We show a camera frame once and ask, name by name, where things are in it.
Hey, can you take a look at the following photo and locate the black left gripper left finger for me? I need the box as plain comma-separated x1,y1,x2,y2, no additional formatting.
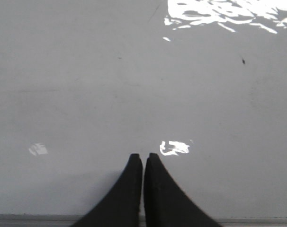
72,153,143,227

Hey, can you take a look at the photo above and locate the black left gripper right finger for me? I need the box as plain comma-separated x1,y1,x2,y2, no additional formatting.
143,153,220,227

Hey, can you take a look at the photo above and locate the white whiteboard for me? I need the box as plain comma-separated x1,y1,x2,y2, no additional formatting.
0,0,287,221

